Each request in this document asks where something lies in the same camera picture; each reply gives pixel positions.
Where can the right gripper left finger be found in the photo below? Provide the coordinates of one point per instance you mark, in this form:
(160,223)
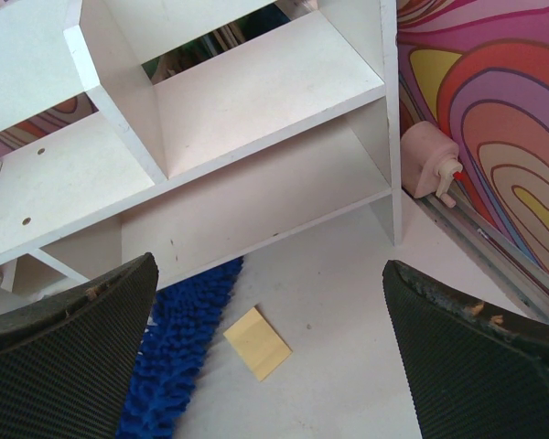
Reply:
(66,361)

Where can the tan sticky note pad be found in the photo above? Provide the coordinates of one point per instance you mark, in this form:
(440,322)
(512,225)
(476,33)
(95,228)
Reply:
(257,344)

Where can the white bookshelf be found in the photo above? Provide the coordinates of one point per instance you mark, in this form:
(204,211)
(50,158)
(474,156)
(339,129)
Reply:
(148,126)

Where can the pink pig toy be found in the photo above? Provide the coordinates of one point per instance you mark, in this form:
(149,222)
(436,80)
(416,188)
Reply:
(429,162)

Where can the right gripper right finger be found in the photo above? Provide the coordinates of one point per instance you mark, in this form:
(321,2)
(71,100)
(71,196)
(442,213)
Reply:
(474,370)

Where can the blue microfiber duster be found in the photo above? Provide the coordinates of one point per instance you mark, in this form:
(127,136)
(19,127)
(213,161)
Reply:
(183,322)

